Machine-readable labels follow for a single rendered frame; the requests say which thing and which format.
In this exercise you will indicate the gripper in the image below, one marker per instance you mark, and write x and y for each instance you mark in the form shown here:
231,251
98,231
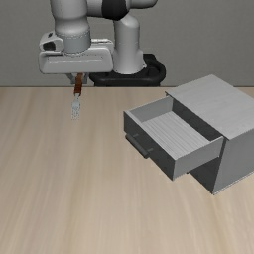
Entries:
76,61

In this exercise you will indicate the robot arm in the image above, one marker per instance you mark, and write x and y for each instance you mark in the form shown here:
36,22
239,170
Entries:
129,43

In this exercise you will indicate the grey cabinet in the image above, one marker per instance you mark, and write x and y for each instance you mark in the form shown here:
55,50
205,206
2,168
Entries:
228,132

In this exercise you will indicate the grey open drawer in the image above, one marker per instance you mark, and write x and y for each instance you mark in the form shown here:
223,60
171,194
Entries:
172,135

